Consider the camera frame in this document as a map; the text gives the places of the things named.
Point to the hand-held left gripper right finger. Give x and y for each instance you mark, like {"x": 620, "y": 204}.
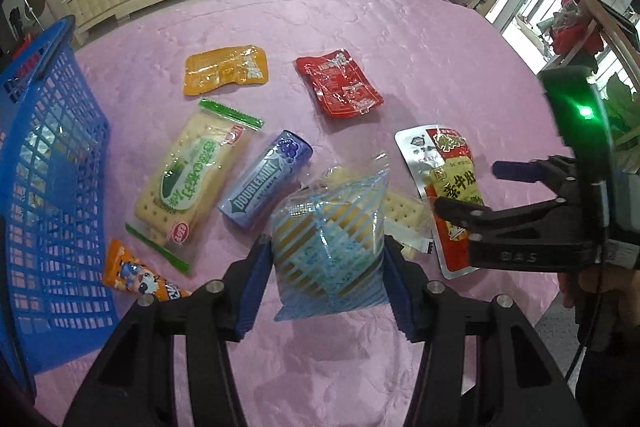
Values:
{"x": 400, "y": 297}

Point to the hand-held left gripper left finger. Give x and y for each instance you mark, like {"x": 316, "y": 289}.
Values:
{"x": 252, "y": 292}

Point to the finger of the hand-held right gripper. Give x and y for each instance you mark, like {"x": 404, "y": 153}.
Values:
{"x": 457, "y": 209}
{"x": 512, "y": 170}

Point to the white and red snack packet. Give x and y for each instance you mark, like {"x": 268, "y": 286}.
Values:
{"x": 450, "y": 167}

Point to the small clear cracker packet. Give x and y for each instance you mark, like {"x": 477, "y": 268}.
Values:
{"x": 402, "y": 209}

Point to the blue striped clear snack bag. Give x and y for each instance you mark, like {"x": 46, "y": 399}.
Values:
{"x": 325, "y": 247}

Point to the purple chewing gum box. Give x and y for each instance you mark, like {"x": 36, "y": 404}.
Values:
{"x": 260, "y": 187}

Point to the orange cartoon snack packet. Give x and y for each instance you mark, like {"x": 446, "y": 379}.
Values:
{"x": 130, "y": 269}

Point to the blue plastic mesh basket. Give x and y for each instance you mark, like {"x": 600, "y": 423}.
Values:
{"x": 60, "y": 347}

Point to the person's right forearm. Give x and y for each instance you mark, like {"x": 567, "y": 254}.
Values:
{"x": 610, "y": 372}

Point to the person's right hand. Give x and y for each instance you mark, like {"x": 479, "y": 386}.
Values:
{"x": 580, "y": 287}

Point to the green-edged cracker packet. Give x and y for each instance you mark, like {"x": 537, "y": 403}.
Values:
{"x": 190, "y": 177}

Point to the pink quilted tablecloth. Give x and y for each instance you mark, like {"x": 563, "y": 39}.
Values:
{"x": 400, "y": 57}

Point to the yellow snack packet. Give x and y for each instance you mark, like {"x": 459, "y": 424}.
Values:
{"x": 220, "y": 69}

